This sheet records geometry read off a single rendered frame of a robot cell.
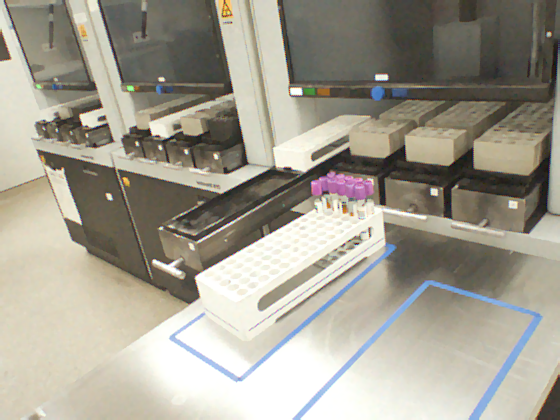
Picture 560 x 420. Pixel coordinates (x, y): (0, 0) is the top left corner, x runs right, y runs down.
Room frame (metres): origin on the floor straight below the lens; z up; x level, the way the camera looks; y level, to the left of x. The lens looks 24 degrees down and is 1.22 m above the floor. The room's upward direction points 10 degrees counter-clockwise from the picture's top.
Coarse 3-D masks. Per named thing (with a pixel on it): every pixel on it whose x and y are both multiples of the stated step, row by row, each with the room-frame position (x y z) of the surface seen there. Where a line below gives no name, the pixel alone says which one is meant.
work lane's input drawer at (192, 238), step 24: (288, 168) 1.11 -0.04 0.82; (312, 168) 1.09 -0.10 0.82; (240, 192) 1.06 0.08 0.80; (264, 192) 1.03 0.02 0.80; (288, 192) 1.01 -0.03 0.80; (192, 216) 0.97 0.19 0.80; (216, 216) 0.94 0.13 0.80; (240, 216) 0.92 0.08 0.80; (264, 216) 0.95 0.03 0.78; (168, 240) 0.91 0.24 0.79; (192, 240) 0.85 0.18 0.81; (216, 240) 0.86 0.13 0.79; (192, 264) 0.86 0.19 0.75
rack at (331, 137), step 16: (320, 128) 1.26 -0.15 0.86; (336, 128) 1.24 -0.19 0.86; (352, 128) 1.22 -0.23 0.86; (288, 144) 1.17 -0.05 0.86; (304, 144) 1.14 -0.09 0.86; (320, 144) 1.13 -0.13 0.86; (336, 144) 1.26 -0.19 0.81; (288, 160) 1.12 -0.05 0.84; (304, 160) 1.08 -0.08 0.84; (320, 160) 1.12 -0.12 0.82
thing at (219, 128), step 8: (208, 120) 1.54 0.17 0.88; (216, 120) 1.51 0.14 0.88; (224, 120) 1.49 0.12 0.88; (232, 120) 1.47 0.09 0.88; (216, 128) 1.51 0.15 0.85; (224, 128) 1.48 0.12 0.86; (232, 128) 1.46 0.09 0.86; (216, 136) 1.52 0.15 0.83; (224, 136) 1.49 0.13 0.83; (232, 136) 1.46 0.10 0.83
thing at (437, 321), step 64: (384, 256) 0.64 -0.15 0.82; (448, 256) 0.61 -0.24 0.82; (512, 256) 0.58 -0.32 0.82; (192, 320) 0.56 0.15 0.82; (320, 320) 0.51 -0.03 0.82; (384, 320) 0.49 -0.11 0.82; (448, 320) 0.47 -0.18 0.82; (512, 320) 0.45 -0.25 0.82; (128, 384) 0.46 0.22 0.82; (192, 384) 0.44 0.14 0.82; (256, 384) 0.42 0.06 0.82; (320, 384) 0.40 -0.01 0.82; (384, 384) 0.39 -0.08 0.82; (448, 384) 0.37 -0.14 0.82; (512, 384) 0.36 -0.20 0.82
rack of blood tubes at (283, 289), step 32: (288, 224) 0.68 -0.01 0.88; (320, 224) 0.67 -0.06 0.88; (352, 224) 0.64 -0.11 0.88; (256, 256) 0.61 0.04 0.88; (288, 256) 0.59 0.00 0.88; (320, 256) 0.59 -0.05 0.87; (352, 256) 0.62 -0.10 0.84; (224, 288) 0.53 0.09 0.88; (256, 288) 0.52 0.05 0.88; (288, 288) 0.59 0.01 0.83; (224, 320) 0.53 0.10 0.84; (256, 320) 0.51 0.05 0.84
